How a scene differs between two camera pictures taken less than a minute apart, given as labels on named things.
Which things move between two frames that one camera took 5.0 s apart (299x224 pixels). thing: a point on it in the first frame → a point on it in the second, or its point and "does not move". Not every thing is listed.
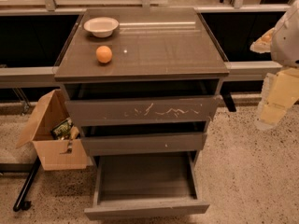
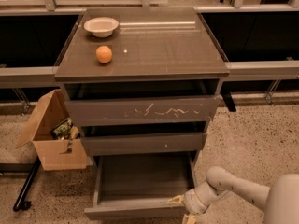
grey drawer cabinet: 143,84 does not move
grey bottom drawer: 145,184 does not move
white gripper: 287,44 → 190,200
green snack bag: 62,131 does not move
